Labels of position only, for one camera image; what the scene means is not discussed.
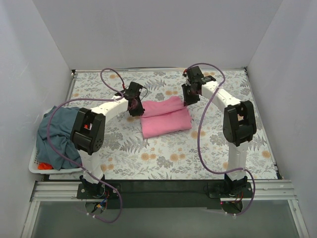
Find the pink t shirt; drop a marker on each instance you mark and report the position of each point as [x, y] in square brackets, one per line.
[164, 117]

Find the grey blue t shirt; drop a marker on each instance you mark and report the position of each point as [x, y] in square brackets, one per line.
[60, 130]

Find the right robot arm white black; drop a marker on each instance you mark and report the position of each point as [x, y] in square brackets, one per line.
[239, 124]

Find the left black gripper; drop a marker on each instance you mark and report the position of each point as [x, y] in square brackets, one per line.
[136, 109]

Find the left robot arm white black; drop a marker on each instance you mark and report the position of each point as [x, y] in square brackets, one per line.
[89, 131]

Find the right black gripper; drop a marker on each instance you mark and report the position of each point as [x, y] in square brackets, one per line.
[189, 96]

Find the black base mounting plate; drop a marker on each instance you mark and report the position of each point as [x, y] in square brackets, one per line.
[166, 194]

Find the orange garment in basket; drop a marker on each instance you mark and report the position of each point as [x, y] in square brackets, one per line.
[44, 166]

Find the floral patterned table mat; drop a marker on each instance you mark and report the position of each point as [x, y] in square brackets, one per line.
[198, 153]

